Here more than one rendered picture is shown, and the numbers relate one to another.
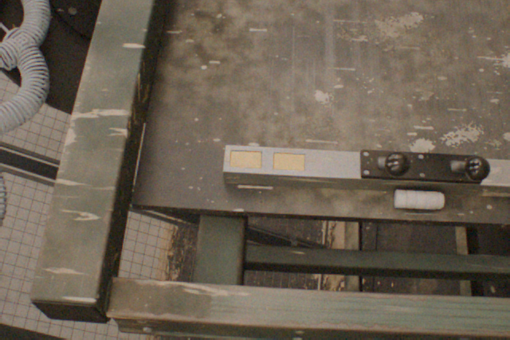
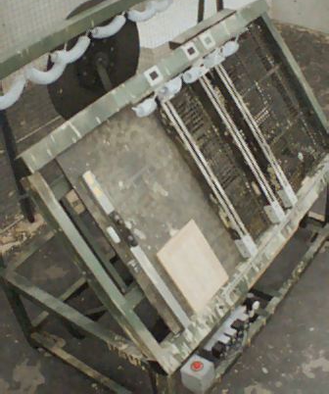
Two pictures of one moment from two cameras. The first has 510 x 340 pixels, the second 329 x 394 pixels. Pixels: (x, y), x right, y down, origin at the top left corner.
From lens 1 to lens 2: 1.78 m
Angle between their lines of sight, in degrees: 16
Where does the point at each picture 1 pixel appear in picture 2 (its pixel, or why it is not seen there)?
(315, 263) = (74, 219)
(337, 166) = (106, 206)
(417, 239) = not seen: hidden behind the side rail
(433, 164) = (125, 231)
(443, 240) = not seen: hidden behind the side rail
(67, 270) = (34, 159)
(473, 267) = (106, 264)
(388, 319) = (80, 249)
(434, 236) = not seen: hidden behind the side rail
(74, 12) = (84, 59)
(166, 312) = (40, 192)
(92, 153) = (64, 137)
